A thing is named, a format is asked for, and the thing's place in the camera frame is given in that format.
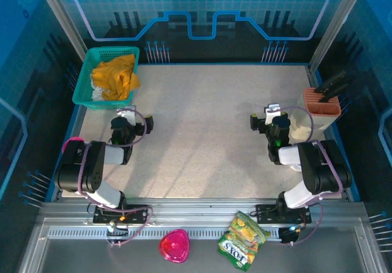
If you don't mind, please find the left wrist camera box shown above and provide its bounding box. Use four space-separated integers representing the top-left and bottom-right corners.
117 105 137 127

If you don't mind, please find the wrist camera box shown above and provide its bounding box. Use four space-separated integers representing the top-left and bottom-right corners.
264 103 281 125
117 105 137 127

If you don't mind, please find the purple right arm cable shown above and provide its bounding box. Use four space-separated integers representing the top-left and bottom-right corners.
274 106 344 248

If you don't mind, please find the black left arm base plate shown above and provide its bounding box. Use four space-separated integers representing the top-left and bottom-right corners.
93 204 150 225

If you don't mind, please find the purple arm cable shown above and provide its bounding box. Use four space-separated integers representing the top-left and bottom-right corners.
274 106 344 248
76 107 154 248

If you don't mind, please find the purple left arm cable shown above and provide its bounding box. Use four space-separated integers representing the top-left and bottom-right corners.
76 107 154 248

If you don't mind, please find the aluminium frame post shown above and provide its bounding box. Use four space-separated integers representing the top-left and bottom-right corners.
309 0 359 72
33 0 89 61

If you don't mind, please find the pink plastic cup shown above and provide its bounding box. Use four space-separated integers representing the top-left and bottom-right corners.
62 136 86 152

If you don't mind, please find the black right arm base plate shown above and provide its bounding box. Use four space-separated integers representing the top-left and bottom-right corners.
255 204 312 225

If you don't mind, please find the yellow t-shirt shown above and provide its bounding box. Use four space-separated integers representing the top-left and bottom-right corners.
91 54 141 102

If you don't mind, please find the pink plastic bowl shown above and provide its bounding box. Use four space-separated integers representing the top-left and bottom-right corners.
158 228 190 263

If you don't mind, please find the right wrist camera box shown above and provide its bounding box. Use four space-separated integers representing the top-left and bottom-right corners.
264 103 281 125

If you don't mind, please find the beige knife block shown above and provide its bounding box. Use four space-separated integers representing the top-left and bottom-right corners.
289 88 342 142

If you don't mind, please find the aluminium front rail frame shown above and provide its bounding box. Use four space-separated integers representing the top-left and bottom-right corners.
18 198 387 273

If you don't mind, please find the black knife handle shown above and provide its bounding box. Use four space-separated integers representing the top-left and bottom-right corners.
318 82 350 104
315 70 347 92

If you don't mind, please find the teal plastic mesh basket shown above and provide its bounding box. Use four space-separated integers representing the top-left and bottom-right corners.
72 46 141 111

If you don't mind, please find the white t-shirt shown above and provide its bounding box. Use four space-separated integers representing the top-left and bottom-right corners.
89 73 105 102

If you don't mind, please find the green yellow snack bag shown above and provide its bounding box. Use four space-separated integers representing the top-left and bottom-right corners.
217 211 272 272

